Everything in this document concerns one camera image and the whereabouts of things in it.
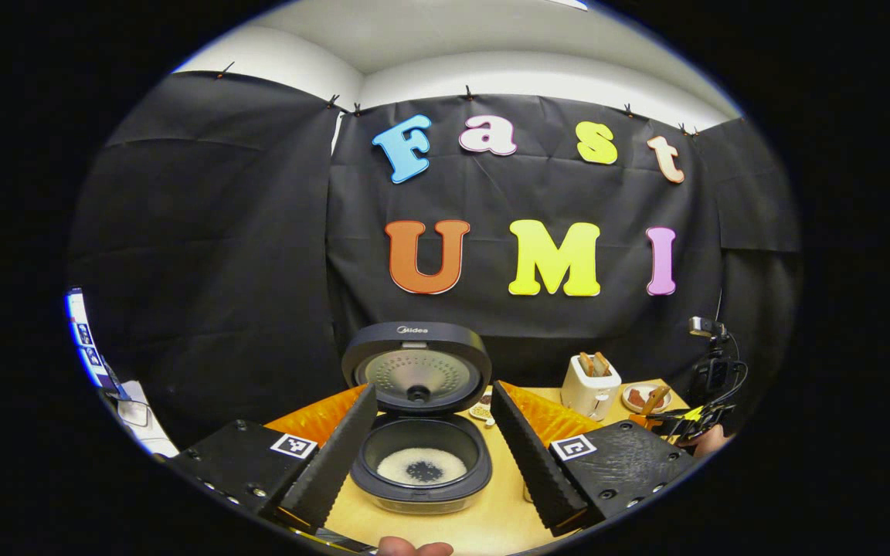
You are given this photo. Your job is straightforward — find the black backdrop cloth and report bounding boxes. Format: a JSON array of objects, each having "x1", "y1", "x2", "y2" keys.
[{"x1": 66, "y1": 69, "x2": 805, "y2": 449}]

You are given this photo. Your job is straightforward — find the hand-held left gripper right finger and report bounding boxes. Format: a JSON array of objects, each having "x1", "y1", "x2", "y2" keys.
[{"x1": 491, "y1": 381, "x2": 701, "y2": 537}]

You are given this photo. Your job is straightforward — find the computer monitor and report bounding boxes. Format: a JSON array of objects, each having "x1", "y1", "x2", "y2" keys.
[{"x1": 65, "y1": 290, "x2": 117, "y2": 391}]

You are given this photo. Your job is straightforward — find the white rice grains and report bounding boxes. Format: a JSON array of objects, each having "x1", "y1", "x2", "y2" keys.
[{"x1": 377, "y1": 448, "x2": 467, "y2": 486}]

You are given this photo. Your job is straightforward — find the dark grey rice cooker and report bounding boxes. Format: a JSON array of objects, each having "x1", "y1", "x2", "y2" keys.
[{"x1": 341, "y1": 322, "x2": 494, "y2": 516}]

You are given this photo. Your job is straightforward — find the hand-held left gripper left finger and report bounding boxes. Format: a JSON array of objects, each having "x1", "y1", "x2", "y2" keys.
[{"x1": 169, "y1": 384, "x2": 379, "y2": 534}]

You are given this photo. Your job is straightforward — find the white round plate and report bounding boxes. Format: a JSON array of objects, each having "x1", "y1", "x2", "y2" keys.
[{"x1": 621, "y1": 384, "x2": 672, "y2": 414}]

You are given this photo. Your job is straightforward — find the white side desk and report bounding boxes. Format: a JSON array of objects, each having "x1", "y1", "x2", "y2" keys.
[{"x1": 101, "y1": 378, "x2": 179, "y2": 456}]

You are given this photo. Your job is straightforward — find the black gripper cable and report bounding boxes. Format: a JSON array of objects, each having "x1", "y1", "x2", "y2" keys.
[{"x1": 712, "y1": 290, "x2": 749, "y2": 410}]

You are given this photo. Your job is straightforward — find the white toaster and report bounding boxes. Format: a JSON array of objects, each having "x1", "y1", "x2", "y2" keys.
[{"x1": 561, "y1": 352, "x2": 622, "y2": 422}]

